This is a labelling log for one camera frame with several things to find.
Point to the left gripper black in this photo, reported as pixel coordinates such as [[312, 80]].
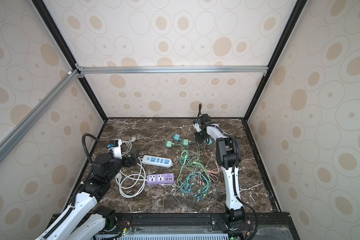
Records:
[[128, 163]]

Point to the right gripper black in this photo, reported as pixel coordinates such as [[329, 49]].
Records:
[[199, 137]]

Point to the white blue power strip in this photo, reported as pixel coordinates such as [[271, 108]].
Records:
[[157, 161]]

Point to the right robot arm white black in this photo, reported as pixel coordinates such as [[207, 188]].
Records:
[[228, 157]]

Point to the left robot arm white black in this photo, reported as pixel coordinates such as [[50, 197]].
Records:
[[71, 224]]

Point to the teal charger plug right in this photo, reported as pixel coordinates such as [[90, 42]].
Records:
[[209, 141]]

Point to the teal charger plug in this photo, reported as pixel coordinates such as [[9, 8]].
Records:
[[209, 141], [177, 137]]

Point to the green charger plug middle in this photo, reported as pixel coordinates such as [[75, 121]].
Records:
[[185, 142]]

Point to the green charger plug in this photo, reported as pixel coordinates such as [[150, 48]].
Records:
[[169, 144], [185, 142]]

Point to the teal charger plug far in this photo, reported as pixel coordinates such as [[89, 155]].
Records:
[[177, 137]]

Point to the green charger plug left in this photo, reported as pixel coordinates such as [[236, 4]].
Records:
[[169, 144]]

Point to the purple power strip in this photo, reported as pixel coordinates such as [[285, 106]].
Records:
[[160, 179]]

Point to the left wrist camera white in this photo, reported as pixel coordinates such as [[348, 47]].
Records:
[[115, 149]]

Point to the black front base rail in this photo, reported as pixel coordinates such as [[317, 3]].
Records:
[[265, 226]]

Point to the silver aluminium rail back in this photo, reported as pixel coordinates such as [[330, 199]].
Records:
[[173, 70]]

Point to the silver aluminium rail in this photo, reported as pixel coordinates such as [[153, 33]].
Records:
[[14, 137], [173, 70]]

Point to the silver aluminium rail left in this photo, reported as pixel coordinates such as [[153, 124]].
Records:
[[14, 137]]

